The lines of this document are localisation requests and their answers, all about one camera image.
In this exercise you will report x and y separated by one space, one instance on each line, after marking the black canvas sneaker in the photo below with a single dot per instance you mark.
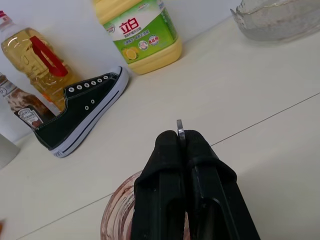
82 112

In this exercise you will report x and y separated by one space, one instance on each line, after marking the clear glass bowl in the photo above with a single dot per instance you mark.
277 20

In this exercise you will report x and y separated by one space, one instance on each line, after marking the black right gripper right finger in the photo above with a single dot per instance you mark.
215 197

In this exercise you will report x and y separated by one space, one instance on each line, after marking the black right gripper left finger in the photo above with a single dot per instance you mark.
155 190

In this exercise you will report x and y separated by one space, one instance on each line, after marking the yellow dish soap bottle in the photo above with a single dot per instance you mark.
145 37

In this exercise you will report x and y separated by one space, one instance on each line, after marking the glass jam jar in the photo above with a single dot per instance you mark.
117 212

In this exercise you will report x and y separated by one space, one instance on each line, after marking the metal spoon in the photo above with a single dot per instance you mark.
181 132

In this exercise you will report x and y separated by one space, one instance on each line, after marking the Heinz sauce bottle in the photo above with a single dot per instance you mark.
17 105

